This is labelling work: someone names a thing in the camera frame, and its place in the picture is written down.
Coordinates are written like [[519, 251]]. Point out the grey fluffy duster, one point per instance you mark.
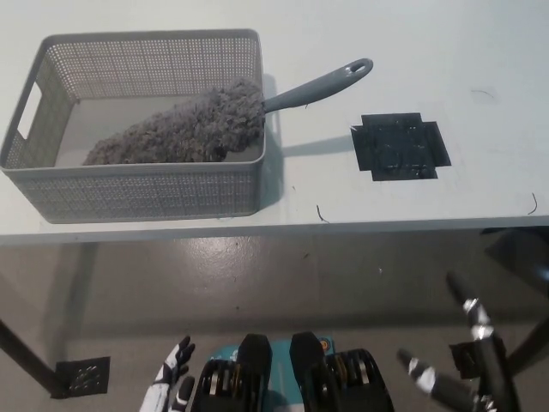
[[193, 124]]

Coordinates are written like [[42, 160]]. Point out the black teal robot body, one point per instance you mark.
[[300, 373]]

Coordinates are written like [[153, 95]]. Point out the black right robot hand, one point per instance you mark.
[[433, 377]]

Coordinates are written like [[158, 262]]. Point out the grey perforated plastic basket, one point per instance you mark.
[[128, 193]]

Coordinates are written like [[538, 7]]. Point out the black tape patch on desk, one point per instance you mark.
[[396, 148]]

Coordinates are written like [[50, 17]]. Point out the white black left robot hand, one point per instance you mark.
[[165, 382]]

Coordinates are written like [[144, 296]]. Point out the thin dark thread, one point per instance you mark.
[[322, 216], [482, 93], [534, 205]]

